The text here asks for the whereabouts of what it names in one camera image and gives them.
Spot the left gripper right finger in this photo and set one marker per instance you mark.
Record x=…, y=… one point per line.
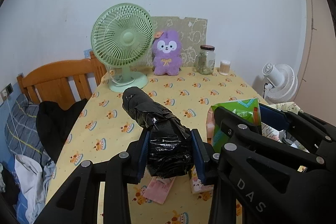
x=205, y=163

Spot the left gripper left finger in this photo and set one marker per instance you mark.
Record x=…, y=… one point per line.
x=76, y=201

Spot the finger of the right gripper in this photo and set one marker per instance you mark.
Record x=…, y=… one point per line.
x=234, y=131
x=316, y=135

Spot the green tissue pack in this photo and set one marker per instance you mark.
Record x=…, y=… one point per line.
x=247, y=109

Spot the black plastic bag roll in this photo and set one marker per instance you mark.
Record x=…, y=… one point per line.
x=170, y=149

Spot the yellow cartoon tissue pack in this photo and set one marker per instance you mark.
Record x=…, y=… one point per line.
x=196, y=184

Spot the yellow paper-wrapped box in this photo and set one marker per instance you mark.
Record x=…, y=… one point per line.
x=275, y=125

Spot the white clothes on bed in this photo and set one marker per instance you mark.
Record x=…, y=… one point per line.
x=33, y=180

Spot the white standing fan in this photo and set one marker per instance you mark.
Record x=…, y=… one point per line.
x=281, y=83

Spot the cotton swab container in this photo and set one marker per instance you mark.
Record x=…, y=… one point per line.
x=224, y=68

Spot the black chair back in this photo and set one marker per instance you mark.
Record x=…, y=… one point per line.
x=55, y=124

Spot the glass jar black lid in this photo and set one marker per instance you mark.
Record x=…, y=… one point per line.
x=205, y=60

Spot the blue plaid bedding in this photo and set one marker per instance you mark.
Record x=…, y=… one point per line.
x=21, y=134

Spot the purple plush bunny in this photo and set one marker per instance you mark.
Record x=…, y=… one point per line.
x=166, y=51

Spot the beige patterned cardboard panel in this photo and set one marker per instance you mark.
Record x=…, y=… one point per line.
x=192, y=34

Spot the green desk fan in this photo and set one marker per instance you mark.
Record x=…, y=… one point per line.
x=120, y=36

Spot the wall power socket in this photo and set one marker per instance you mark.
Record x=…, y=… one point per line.
x=6, y=92

